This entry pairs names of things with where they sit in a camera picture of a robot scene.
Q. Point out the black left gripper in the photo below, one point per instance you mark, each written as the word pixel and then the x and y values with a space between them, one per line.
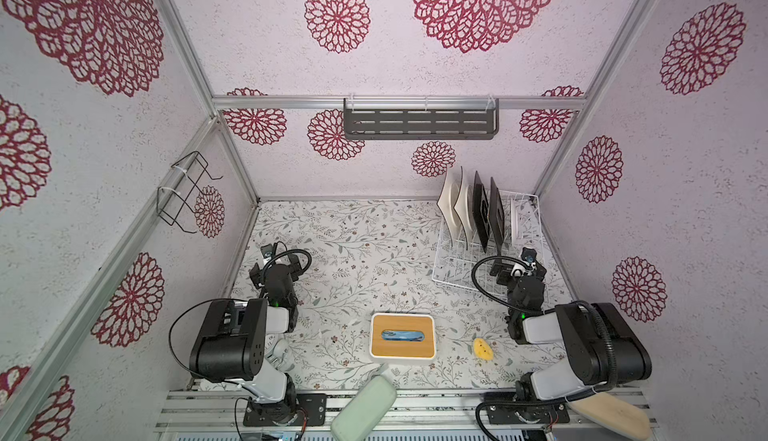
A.
pixel 271 267

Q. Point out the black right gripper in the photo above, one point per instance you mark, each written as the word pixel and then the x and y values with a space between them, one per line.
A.
pixel 527 269

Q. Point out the white square plate black rim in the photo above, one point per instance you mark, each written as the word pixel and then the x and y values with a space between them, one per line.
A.
pixel 447 200

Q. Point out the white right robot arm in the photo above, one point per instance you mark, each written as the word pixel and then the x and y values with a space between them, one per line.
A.
pixel 602 351

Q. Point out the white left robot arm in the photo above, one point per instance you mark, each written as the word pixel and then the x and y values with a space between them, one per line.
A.
pixel 231 346

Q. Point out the yellow sponge piece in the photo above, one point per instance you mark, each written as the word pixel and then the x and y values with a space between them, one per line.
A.
pixel 482 350

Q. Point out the white alarm clock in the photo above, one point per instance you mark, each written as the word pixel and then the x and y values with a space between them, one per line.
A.
pixel 277 352

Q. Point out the small white round plate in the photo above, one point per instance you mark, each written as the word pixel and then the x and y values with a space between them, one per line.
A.
pixel 515 222

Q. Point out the white wooden tissue box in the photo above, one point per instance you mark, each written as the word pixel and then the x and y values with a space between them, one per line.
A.
pixel 402 337

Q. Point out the beige padded cushion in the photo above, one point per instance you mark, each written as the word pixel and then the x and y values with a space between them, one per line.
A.
pixel 615 415

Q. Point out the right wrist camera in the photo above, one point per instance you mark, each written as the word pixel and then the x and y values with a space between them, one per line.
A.
pixel 529 256

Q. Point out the white wire dish rack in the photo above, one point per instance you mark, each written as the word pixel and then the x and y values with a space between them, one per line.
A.
pixel 454 259

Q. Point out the grey wall shelf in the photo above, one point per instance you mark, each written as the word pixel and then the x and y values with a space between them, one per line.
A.
pixel 396 123

